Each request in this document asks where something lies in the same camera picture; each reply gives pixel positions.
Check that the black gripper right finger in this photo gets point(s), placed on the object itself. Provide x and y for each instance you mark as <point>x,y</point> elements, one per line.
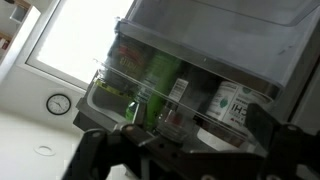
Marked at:
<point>287,146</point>

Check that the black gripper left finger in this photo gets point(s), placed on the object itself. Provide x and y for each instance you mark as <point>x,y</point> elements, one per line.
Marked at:
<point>98,151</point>

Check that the green plastic bottle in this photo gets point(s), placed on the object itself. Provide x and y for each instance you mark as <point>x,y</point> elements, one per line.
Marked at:
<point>159,77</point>

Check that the clear top door bin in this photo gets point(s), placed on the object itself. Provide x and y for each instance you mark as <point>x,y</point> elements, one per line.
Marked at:
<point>184,107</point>

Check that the open right fridge door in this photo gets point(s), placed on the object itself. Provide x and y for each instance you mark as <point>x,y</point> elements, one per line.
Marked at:
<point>269,46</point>

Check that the white supplement tub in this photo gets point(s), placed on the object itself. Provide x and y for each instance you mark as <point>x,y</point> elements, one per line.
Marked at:
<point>228,110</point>

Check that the round wall clock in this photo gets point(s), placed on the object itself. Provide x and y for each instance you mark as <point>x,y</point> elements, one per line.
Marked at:
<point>58,104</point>

